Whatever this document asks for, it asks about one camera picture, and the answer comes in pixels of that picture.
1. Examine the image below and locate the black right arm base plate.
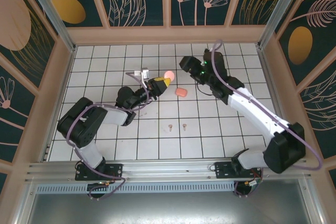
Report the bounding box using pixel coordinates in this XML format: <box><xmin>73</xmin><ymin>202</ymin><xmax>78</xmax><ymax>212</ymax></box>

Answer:
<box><xmin>215</xmin><ymin>161</ymin><xmax>263</xmax><ymax>179</ymax></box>

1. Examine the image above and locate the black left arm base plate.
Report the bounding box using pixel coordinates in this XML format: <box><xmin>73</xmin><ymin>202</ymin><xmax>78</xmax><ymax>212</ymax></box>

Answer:
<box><xmin>75</xmin><ymin>163</ymin><xmax>124</xmax><ymax>182</ymax></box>

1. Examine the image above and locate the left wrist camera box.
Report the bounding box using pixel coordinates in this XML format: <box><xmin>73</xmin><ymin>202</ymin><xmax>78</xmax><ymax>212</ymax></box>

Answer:
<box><xmin>132</xmin><ymin>68</ymin><xmax>150</xmax><ymax>81</ymax></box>

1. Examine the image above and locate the aluminium mounting rail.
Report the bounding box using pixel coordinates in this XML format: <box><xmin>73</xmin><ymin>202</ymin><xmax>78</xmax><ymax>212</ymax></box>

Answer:
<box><xmin>25</xmin><ymin>157</ymin><xmax>312</xmax><ymax>183</ymax></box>

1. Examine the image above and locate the peach round charging case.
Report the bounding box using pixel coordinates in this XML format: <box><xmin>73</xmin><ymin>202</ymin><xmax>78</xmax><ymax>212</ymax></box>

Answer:
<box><xmin>163</xmin><ymin>70</ymin><xmax>176</xmax><ymax>82</ymax></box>

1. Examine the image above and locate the slotted grey cable duct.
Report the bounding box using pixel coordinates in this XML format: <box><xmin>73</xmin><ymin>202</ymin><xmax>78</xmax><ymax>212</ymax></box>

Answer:
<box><xmin>35</xmin><ymin>182</ymin><xmax>236</xmax><ymax>195</ymax></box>

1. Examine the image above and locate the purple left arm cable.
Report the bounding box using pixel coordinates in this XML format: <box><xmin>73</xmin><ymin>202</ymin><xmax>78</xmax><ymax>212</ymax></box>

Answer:
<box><xmin>65</xmin><ymin>71</ymin><xmax>154</xmax><ymax>201</ymax></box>

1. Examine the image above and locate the aluminium frame post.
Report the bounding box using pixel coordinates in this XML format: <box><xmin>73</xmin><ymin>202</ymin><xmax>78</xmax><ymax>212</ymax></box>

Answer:
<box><xmin>257</xmin><ymin>0</ymin><xmax>316</xmax><ymax>50</ymax></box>
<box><xmin>20</xmin><ymin>0</ymin><xmax>77</xmax><ymax>53</ymax></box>

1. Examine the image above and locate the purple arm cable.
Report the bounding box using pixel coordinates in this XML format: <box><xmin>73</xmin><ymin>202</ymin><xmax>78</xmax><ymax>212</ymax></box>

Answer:
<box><xmin>208</xmin><ymin>39</ymin><xmax>323</xmax><ymax>198</ymax></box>
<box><xmin>65</xmin><ymin>71</ymin><xmax>154</xmax><ymax>201</ymax></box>

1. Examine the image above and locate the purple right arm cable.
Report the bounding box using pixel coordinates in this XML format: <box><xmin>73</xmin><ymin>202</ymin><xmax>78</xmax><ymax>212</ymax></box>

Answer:
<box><xmin>208</xmin><ymin>39</ymin><xmax>323</xmax><ymax>198</ymax></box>

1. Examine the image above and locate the grey metal sheet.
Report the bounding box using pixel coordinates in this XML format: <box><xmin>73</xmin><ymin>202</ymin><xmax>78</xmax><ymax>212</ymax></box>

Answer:
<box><xmin>26</xmin><ymin>192</ymin><xmax>314</xmax><ymax>224</ymax></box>

